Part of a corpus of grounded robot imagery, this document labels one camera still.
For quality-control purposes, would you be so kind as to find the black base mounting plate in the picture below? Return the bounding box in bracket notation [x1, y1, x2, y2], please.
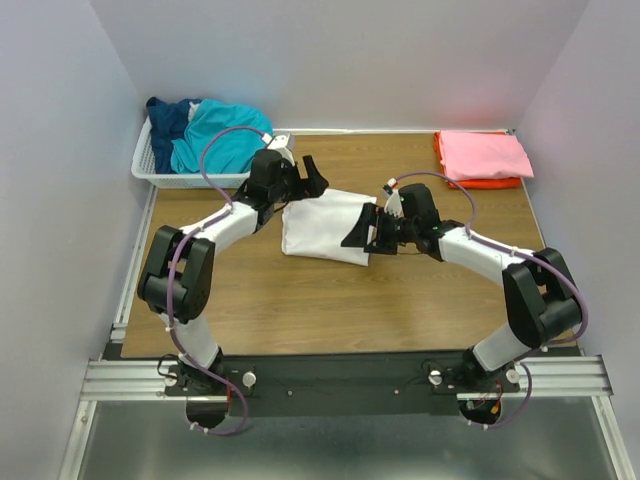
[157, 350, 523, 426]

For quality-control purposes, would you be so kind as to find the navy blue t shirt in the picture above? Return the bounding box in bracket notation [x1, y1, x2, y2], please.
[146, 97, 202, 175]

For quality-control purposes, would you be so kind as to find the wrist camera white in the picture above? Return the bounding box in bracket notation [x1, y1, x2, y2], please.
[384, 190, 403, 218]
[265, 134, 295, 164]

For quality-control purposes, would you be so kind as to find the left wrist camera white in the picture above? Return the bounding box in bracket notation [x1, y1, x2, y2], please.
[265, 134, 295, 164]

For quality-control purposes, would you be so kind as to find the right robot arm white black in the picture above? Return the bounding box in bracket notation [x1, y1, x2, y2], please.
[341, 183, 586, 392]

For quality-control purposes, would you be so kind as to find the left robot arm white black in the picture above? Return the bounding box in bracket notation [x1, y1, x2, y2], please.
[137, 148, 329, 395]

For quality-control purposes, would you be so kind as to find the teal t shirt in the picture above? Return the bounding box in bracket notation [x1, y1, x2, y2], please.
[171, 99, 273, 175]

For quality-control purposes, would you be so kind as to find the orange folded t shirt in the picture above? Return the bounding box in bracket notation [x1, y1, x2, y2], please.
[433, 131, 522, 190]

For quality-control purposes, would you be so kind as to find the white plastic laundry basket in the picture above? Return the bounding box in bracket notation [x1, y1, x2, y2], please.
[131, 117, 249, 189]

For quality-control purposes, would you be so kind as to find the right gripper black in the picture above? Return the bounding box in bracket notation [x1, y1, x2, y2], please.
[340, 202, 417, 257]

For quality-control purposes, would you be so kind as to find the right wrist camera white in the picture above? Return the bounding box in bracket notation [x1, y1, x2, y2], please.
[384, 190, 403, 218]

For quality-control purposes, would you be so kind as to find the white t shirt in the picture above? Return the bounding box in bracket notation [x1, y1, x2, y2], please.
[281, 188, 376, 267]

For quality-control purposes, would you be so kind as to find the pink folded t shirt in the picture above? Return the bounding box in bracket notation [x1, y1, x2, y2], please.
[436, 130, 534, 181]

